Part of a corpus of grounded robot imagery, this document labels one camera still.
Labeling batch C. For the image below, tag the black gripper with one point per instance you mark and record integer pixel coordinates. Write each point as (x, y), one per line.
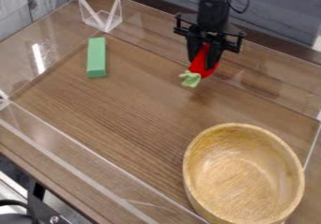
(227, 38)

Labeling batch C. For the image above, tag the clear acrylic tray walls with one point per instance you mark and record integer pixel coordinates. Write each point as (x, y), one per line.
(103, 140)

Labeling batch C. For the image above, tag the wooden bowl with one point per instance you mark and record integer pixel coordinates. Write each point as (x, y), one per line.
(243, 177)

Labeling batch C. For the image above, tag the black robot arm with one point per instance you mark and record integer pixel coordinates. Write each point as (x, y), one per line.
(213, 14)

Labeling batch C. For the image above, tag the red plush strawberry toy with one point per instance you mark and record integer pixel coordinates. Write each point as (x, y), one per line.
(197, 71)

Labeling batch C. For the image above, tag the green rectangular block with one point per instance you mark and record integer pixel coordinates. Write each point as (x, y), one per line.
(96, 68)

